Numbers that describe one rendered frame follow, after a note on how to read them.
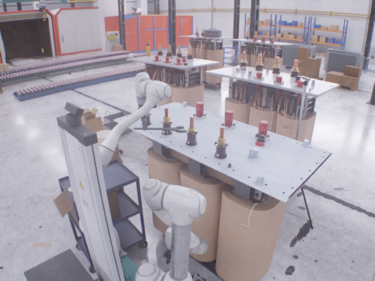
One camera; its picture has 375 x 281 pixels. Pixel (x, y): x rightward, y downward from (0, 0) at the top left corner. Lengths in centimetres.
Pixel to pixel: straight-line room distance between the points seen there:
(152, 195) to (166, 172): 103
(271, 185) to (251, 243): 60
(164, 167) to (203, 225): 59
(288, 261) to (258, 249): 98
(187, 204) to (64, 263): 99
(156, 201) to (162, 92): 67
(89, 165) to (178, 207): 45
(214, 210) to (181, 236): 83
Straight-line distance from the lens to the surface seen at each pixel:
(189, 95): 444
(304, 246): 324
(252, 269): 226
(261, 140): 199
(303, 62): 1188
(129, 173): 258
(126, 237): 299
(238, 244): 208
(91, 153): 117
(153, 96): 167
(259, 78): 335
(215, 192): 207
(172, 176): 235
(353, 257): 334
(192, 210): 127
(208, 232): 234
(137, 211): 264
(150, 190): 131
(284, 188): 156
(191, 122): 189
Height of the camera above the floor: 221
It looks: 25 degrees down
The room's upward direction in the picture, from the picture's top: straight up
